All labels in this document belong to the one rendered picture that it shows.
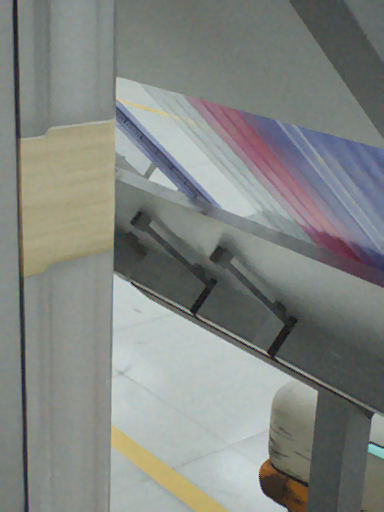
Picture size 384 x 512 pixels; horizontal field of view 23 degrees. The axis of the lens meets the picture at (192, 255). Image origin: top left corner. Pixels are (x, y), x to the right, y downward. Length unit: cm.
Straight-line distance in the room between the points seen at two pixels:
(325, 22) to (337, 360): 59
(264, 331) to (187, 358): 150
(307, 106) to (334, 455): 97
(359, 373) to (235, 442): 124
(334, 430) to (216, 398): 89
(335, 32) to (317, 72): 13
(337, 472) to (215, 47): 99
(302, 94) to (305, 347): 46
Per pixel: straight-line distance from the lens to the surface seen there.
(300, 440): 164
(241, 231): 66
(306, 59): 35
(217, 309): 89
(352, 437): 131
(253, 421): 209
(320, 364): 81
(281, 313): 82
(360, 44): 23
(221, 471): 191
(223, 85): 43
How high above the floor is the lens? 105
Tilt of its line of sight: 20 degrees down
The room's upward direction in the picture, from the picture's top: 3 degrees clockwise
